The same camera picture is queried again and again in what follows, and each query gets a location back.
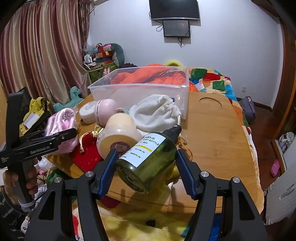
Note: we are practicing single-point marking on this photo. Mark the colourful patchwork blanket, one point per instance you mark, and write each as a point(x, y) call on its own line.
point(210, 81)

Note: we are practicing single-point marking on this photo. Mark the pink striped curtain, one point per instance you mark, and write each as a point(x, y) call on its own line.
point(42, 49)

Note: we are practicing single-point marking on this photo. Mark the green storage box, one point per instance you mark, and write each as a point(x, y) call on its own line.
point(98, 72)

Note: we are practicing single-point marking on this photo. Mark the white drawstring pouch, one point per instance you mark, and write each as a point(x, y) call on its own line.
point(155, 113)

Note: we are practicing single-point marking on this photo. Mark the pink croc shoe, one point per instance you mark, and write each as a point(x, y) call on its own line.
point(274, 170)

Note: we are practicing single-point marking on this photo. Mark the white cabinet door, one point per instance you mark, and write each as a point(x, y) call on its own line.
point(280, 199)

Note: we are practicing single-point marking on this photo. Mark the yellow neck pillow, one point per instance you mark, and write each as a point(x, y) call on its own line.
point(173, 63)

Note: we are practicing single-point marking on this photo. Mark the clear plastic storage bin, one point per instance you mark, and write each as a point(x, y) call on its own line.
point(127, 95)

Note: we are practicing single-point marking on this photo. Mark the red gold drawstring pouch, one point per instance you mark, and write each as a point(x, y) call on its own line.
point(86, 155)

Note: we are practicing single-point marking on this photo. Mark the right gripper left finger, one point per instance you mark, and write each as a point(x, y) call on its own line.
point(91, 187)

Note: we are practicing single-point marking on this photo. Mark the small wall monitor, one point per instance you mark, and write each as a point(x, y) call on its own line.
point(176, 28)

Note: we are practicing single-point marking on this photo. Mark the orange down jacket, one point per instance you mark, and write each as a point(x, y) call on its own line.
point(151, 74)

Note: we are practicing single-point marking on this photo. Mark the pile of plush toys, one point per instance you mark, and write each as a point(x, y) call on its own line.
point(100, 55)

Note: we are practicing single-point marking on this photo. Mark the cream tissue roll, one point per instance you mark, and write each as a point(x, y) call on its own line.
point(120, 133)

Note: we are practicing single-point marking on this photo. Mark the teal plush rocking horse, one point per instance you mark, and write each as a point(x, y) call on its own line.
point(75, 99)

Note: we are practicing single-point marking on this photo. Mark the black wall television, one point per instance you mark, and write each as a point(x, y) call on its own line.
point(174, 9)

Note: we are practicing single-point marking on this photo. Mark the left hand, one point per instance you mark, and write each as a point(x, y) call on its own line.
point(20, 183)

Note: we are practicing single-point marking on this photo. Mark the pink round case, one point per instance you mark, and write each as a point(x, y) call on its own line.
point(104, 109)

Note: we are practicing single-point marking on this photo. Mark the dark backpack on floor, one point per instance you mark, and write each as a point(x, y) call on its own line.
point(248, 108)

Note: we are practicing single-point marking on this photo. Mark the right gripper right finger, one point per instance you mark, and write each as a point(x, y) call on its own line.
point(202, 187)

